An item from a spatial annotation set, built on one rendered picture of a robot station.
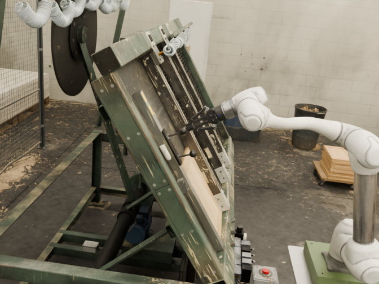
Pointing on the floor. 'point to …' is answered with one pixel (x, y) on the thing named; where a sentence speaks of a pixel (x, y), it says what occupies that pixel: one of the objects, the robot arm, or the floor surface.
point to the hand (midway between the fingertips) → (186, 128)
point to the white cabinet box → (199, 21)
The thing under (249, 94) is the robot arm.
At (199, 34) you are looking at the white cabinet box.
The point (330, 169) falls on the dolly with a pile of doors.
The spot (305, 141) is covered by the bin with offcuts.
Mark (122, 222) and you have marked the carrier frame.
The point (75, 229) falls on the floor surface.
